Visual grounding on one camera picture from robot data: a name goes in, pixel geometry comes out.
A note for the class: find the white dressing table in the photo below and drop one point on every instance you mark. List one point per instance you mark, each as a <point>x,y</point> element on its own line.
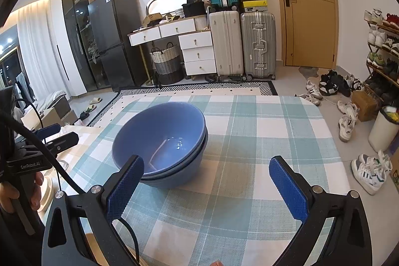
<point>165,30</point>

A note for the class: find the small open cardboard box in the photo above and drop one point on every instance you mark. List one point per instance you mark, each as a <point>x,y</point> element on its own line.
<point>152,19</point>

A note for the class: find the person's left hand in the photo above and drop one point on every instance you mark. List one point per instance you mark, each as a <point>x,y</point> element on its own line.
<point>37,188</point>

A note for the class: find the silver suitcase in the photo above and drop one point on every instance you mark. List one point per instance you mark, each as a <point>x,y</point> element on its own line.
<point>258,44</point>

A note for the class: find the black bag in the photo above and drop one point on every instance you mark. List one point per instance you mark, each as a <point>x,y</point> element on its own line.
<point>194,4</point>

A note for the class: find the wooden door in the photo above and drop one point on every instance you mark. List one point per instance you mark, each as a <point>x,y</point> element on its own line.
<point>308,19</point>

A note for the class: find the white suitcase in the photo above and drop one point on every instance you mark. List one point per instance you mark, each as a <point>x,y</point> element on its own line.
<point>226,44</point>

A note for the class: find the woven laundry basket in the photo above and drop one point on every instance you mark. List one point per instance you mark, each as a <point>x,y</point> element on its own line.
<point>166,65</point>

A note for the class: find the printed cardboard box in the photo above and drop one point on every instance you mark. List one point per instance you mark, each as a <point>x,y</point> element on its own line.
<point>395,174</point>

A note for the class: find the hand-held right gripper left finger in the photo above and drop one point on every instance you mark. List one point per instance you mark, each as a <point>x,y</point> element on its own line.
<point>124,188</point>

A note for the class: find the person's right hand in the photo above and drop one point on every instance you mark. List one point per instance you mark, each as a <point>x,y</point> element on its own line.
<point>216,263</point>

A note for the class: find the white dotted mat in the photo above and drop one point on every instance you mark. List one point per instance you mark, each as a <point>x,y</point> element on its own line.
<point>115,107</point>

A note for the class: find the glass door wardrobe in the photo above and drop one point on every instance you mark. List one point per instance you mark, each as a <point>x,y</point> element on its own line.
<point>78,29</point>

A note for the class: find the white drawer unit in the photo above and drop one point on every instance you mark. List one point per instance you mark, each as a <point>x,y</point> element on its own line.
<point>198,54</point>

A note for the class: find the oval vanity mirror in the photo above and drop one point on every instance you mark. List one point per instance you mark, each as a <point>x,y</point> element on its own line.
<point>165,2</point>

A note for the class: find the stack of small cream dishes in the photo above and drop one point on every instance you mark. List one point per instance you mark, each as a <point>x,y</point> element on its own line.
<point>48,191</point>

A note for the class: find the brown cardboard box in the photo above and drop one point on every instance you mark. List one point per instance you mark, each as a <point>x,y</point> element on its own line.
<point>364,105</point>

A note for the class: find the metal shoe rack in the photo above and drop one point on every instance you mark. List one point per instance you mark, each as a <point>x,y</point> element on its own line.
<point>369,66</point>

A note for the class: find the dark grey fridge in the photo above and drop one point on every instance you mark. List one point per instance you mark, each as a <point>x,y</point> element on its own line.
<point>115,38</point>

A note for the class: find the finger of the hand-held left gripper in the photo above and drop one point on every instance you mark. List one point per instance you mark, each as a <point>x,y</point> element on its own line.
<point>64,141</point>
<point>50,131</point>

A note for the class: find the white trash bin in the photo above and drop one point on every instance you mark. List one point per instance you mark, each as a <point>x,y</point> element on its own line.
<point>383,132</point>

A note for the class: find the rows of assorted shoes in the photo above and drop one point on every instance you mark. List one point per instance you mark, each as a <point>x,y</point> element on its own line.
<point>385,41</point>

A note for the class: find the black and white patterned rug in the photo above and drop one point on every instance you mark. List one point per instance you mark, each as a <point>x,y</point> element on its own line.
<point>202,87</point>

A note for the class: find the beige slippers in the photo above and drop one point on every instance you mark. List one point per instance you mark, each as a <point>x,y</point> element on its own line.
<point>92,105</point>

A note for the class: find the white curtain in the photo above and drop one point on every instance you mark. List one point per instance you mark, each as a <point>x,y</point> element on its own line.
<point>37,57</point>

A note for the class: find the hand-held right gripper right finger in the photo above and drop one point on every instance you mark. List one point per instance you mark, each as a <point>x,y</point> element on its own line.
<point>288,188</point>

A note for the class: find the light blue ribbed bowl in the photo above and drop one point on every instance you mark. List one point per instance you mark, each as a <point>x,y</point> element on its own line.
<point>202,141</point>

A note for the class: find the pile of loose sneakers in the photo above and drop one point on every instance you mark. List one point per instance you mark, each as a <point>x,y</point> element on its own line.
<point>346,125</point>

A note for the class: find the white and yellow shoe box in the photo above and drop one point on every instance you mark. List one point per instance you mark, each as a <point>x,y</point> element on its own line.
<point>255,6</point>

